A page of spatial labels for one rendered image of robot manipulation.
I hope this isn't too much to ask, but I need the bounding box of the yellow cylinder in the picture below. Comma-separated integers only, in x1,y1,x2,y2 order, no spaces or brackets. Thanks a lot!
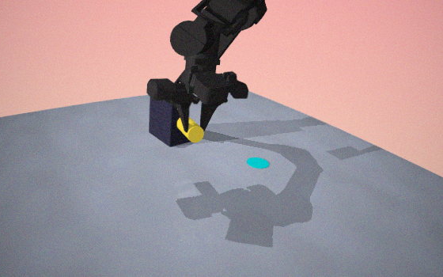
177,117,204,142

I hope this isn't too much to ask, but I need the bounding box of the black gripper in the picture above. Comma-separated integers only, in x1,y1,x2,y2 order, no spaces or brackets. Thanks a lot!
147,53,248,133

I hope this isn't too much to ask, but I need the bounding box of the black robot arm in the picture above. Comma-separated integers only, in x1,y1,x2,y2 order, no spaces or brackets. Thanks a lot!
170,0,267,104

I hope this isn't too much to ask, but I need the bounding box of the cyan flat circle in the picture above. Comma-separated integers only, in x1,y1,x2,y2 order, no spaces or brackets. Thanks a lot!
247,157,269,169

